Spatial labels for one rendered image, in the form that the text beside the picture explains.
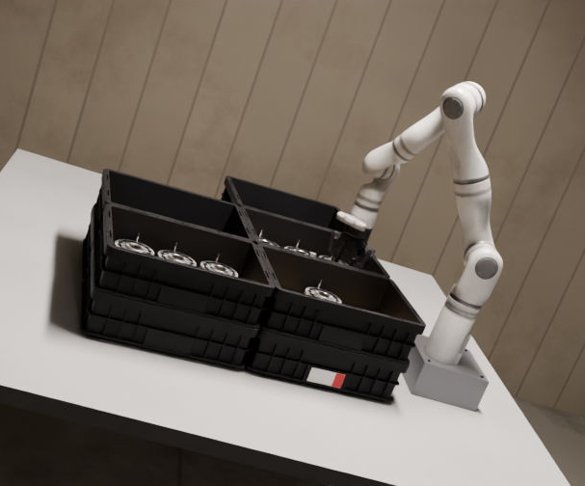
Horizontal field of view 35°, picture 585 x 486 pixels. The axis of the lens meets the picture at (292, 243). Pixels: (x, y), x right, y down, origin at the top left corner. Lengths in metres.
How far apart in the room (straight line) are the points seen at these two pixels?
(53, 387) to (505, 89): 2.85
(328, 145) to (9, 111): 1.38
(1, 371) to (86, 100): 2.30
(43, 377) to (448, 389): 1.09
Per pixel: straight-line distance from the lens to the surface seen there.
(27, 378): 1.94
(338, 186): 4.21
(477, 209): 2.40
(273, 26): 4.04
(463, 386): 2.52
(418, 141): 2.43
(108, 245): 2.07
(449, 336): 2.48
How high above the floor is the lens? 1.65
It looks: 17 degrees down
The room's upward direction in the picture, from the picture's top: 20 degrees clockwise
